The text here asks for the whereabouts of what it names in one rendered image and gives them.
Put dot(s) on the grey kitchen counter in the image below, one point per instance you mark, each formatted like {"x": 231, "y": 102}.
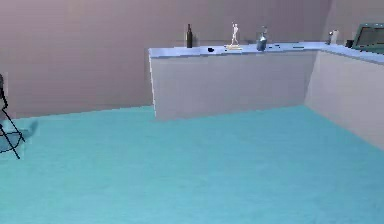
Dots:
{"x": 233, "y": 83}

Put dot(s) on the small black round object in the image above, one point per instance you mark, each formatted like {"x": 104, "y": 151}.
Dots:
{"x": 210, "y": 50}

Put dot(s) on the dark wine bottle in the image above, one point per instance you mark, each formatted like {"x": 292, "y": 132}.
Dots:
{"x": 189, "y": 36}

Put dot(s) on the white figurine statue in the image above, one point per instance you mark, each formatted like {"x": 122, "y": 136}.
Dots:
{"x": 234, "y": 36}

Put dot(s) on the dark knife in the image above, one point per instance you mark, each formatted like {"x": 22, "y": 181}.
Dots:
{"x": 298, "y": 47}

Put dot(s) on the grey pepper shaker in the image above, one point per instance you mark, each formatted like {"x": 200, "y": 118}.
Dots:
{"x": 329, "y": 38}

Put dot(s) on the white salt shaker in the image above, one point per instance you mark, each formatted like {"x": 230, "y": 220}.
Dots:
{"x": 334, "y": 36}

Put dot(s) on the small black cup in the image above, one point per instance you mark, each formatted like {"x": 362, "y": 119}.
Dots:
{"x": 349, "y": 43}

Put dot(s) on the black folding chair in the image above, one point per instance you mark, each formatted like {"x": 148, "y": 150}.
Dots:
{"x": 7, "y": 126}

